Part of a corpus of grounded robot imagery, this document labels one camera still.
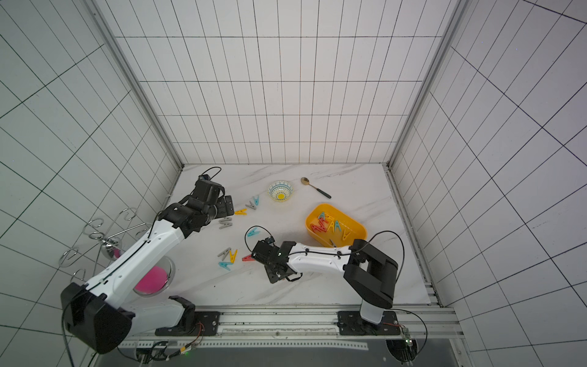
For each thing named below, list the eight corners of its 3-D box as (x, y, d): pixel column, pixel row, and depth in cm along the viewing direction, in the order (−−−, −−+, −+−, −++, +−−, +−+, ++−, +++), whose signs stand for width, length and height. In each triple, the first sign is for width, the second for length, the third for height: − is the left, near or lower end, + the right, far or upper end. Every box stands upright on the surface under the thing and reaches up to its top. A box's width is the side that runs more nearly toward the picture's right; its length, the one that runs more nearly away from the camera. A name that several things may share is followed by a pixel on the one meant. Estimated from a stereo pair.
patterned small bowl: (268, 201, 106) (267, 196, 103) (269, 185, 113) (269, 180, 110) (293, 201, 106) (293, 196, 104) (293, 185, 113) (293, 180, 110)
